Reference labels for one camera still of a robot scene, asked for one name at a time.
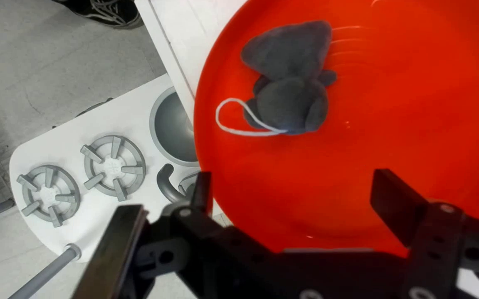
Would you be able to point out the grey support tube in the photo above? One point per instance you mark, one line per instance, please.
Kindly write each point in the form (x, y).
(46, 270)

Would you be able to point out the grey plush toy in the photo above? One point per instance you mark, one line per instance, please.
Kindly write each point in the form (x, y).
(292, 83)

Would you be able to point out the white toy stove top panel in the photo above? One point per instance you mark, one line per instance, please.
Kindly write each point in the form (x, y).
(57, 143)

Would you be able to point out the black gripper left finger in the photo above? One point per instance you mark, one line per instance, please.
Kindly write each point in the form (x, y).
(202, 197)

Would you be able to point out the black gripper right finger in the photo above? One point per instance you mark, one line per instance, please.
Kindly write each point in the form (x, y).
(398, 204)

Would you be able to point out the orange round plate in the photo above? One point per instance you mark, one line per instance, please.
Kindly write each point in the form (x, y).
(406, 121)

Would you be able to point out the grey toy faucet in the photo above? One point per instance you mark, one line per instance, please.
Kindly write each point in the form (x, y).
(167, 187)

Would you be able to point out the grey toy stove burner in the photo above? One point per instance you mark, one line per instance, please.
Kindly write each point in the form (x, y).
(114, 167)
(49, 194)

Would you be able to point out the grey toy sink bowl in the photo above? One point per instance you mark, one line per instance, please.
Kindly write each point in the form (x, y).
(174, 129)

